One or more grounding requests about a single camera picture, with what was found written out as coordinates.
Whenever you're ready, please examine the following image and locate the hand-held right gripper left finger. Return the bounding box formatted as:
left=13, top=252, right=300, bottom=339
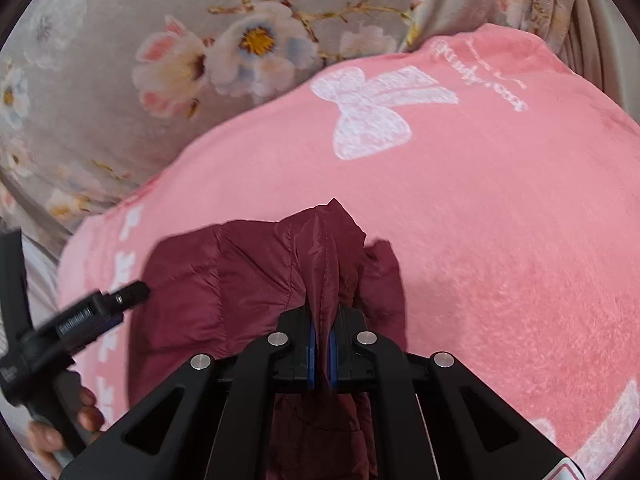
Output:
left=60, top=305, right=322, bottom=480

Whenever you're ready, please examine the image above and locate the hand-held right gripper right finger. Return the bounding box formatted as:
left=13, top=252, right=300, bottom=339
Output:
left=327, top=305, right=578, bottom=480

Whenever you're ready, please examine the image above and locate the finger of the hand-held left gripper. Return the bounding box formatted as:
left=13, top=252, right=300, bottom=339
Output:
left=101, top=281, right=152, bottom=317

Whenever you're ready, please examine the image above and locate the maroon puffer jacket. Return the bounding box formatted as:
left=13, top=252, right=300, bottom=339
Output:
left=127, top=197, right=408, bottom=480

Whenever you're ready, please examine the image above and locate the person's left hand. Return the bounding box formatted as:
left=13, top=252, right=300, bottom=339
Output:
left=27, top=385, right=105, bottom=468

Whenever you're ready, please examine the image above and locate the pink fleece blanket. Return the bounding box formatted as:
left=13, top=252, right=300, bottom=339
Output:
left=57, top=22, right=640, bottom=480

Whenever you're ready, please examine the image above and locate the grey floral bed sheet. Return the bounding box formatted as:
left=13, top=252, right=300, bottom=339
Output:
left=0, top=0, right=583, bottom=243

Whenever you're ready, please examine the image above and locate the silver satin curtain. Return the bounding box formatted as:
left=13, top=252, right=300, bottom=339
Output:
left=562, top=0, right=640, bottom=113

